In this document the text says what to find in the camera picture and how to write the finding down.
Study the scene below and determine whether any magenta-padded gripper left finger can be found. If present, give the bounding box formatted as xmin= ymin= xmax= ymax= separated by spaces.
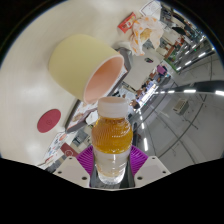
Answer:
xmin=53 ymin=144 xmax=98 ymax=188

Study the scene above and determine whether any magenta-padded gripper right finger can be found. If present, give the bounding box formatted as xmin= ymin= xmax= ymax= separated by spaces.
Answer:
xmin=128 ymin=144 xmax=172 ymax=188

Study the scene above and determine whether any clear white-capped drink bottle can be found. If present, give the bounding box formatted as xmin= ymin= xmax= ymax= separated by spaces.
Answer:
xmin=91 ymin=96 xmax=134 ymax=185

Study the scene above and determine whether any dark food tray with liner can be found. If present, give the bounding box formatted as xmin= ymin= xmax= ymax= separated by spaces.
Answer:
xmin=64 ymin=47 xmax=134 ymax=135

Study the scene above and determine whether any flat round red coaster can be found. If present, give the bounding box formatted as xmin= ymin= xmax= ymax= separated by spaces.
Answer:
xmin=36 ymin=108 xmax=62 ymax=134

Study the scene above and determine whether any ceiling air conditioner unit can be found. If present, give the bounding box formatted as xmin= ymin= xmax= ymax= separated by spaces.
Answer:
xmin=172 ymin=98 xmax=189 ymax=115

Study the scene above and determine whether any group of ceiling lights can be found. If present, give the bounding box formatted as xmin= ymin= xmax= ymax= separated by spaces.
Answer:
xmin=134 ymin=43 xmax=224 ymax=153

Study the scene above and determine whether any beige chair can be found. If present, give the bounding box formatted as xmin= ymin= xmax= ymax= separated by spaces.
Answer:
xmin=123 ymin=53 xmax=164 ymax=92

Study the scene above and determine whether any person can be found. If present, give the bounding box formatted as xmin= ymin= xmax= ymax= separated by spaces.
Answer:
xmin=156 ymin=64 xmax=168 ymax=76

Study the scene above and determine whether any pale yellow mug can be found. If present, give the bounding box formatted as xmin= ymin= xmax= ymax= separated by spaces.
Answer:
xmin=48 ymin=34 xmax=125 ymax=105

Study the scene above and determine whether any crumpled food wrapper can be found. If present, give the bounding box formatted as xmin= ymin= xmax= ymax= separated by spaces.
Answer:
xmin=129 ymin=15 xmax=165 ymax=57

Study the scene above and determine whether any small red food packet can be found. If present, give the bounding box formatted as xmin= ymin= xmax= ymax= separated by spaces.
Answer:
xmin=117 ymin=12 xmax=137 ymax=34

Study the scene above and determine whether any white receipt paper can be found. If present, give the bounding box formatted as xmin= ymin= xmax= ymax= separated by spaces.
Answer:
xmin=139 ymin=0 xmax=163 ymax=18

